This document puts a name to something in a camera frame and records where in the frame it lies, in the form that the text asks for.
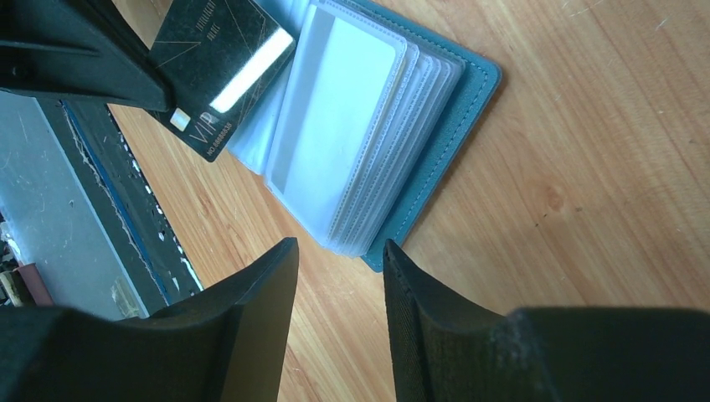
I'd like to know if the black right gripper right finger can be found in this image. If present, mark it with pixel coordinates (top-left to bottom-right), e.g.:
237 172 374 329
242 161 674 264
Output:
383 241 709 401

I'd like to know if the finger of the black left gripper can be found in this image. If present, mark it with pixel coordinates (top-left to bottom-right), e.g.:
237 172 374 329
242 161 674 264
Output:
1 1 172 111

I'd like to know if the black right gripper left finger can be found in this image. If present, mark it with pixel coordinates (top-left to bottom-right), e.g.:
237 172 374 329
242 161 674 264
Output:
1 237 299 401

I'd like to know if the black VIP card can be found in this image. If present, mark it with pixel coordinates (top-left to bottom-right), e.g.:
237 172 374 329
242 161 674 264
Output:
149 1 296 162

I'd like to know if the blue leather card holder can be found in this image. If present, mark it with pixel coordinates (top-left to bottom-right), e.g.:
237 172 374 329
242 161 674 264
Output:
227 1 502 272

